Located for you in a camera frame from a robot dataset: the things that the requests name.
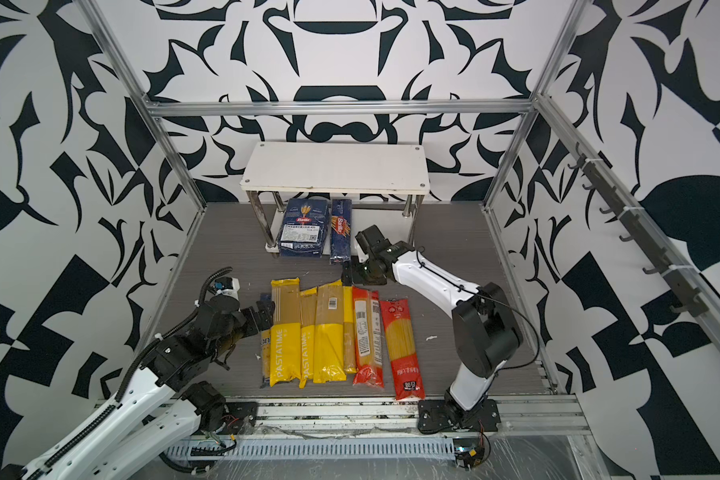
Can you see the white slotted cable duct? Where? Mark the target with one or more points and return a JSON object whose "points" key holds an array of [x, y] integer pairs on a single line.
{"points": [[432, 448]]}

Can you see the yellow spaghetti bag narrow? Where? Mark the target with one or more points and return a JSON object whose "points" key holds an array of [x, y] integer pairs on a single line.
{"points": [[349, 343]]}

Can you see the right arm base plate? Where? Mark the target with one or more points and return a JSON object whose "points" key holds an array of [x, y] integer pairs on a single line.
{"points": [[437, 416]]}

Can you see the blue Barilla spaghetti box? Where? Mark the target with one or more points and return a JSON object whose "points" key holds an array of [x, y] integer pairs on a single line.
{"points": [[340, 237]]}

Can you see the white two-tier metal shelf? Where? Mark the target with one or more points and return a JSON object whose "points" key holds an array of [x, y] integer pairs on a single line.
{"points": [[338, 168]]}

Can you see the small circuit board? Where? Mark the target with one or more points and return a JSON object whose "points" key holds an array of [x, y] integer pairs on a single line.
{"points": [[469, 453]]}

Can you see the yellow pastatime bag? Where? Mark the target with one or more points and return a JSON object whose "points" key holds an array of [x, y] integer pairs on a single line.
{"points": [[285, 334], [308, 314]]}

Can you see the yellow Pastatime bag middle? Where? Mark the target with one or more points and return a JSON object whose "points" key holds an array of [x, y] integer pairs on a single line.
{"points": [[308, 314]]}

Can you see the yellow Pastatime bag barcode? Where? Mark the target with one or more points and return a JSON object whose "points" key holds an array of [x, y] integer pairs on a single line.
{"points": [[329, 334]]}

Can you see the dark spaghetti pack far left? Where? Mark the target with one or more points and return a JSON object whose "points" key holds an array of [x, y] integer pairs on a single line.
{"points": [[265, 354]]}

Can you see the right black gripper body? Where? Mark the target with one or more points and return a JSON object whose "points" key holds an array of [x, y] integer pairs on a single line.
{"points": [[363, 272]]}

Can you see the dark blue Barilla pasta bag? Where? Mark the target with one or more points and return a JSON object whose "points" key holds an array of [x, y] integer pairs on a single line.
{"points": [[304, 228]]}

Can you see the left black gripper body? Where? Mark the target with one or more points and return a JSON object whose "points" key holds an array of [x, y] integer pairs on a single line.
{"points": [[243, 323]]}

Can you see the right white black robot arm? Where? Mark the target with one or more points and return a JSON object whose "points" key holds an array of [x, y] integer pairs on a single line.
{"points": [[486, 331]]}

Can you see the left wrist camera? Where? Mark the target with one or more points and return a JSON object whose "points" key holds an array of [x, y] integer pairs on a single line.
{"points": [[228, 286]]}

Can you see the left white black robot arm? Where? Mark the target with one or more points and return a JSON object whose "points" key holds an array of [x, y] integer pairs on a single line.
{"points": [[160, 399]]}

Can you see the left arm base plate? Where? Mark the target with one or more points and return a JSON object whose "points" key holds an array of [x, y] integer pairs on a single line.
{"points": [[239, 417]]}

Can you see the yellow Pastatime bag left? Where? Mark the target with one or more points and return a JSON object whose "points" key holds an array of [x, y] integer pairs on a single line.
{"points": [[285, 334]]}

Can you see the red spaghetti bag labelled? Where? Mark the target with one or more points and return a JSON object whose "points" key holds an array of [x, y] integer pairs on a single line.
{"points": [[368, 338]]}

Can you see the dark wall hook rack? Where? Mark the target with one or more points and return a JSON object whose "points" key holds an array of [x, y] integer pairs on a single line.
{"points": [[644, 232]]}

